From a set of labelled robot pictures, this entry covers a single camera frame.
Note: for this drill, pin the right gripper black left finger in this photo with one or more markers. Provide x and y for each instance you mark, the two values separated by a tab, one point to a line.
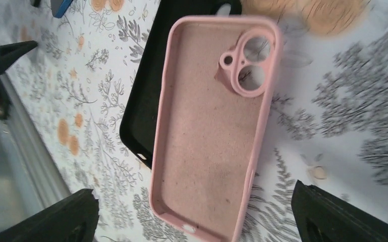
74	218

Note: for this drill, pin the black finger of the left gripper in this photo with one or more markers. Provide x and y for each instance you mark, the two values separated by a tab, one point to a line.
10	53

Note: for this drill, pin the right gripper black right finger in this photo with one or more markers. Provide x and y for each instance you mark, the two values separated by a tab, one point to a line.
321	216

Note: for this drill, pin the black phone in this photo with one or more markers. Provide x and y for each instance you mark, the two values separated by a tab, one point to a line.
59	7

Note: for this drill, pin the black phone case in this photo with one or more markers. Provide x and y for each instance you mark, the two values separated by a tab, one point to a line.
137	128

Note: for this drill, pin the pink phone case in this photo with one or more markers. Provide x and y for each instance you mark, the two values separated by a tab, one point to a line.
217	84

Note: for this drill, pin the floral patterned table mat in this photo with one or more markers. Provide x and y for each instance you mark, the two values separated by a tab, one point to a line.
328	123

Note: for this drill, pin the aluminium rail frame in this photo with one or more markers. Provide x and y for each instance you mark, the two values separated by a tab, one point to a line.
29	179

